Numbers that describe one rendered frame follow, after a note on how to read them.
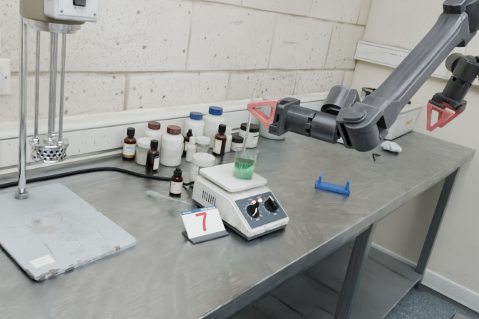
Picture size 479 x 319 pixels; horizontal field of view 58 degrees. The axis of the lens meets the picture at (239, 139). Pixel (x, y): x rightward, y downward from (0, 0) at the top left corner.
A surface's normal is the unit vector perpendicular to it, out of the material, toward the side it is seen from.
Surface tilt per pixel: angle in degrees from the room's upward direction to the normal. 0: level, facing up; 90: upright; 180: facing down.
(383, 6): 90
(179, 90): 90
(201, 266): 0
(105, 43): 90
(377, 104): 41
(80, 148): 90
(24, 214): 0
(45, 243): 0
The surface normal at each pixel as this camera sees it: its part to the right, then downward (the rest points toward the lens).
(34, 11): -0.14, 0.28
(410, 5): -0.65, 0.13
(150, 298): 0.16, -0.94
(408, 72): -0.37, -0.66
